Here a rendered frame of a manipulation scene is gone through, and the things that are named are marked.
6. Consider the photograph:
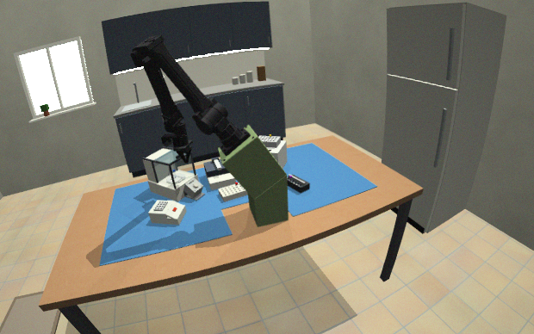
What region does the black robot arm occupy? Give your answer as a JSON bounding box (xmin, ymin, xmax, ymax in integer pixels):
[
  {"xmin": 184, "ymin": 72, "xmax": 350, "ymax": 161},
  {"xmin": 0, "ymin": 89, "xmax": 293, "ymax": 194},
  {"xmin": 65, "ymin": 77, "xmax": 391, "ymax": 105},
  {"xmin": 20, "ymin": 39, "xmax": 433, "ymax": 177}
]
[{"xmin": 131, "ymin": 35, "xmax": 251, "ymax": 156}]

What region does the blue bench mat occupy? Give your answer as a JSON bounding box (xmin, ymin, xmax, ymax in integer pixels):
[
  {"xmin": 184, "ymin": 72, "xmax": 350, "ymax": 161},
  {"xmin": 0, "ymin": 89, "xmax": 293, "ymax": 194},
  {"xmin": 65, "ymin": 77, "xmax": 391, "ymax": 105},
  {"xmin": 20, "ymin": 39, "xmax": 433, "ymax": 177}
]
[{"xmin": 99, "ymin": 143, "xmax": 377, "ymax": 266}]

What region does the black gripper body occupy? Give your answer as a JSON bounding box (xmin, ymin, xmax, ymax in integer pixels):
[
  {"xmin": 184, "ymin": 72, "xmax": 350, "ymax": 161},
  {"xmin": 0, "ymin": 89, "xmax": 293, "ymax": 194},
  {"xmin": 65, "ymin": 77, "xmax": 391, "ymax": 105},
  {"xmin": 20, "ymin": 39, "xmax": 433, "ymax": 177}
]
[{"xmin": 173, "ymin": 133, "xmax": 193, "ymax": 153}]

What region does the white block with rows of round holes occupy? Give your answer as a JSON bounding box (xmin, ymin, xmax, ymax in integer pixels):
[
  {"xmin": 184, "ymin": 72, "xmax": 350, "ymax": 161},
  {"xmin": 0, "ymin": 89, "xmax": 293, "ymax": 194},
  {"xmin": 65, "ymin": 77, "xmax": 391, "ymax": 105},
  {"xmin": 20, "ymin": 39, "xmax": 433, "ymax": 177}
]
[{"xmin": 148, "ymin": 201, "xmax": 187, "ymax": 225}]

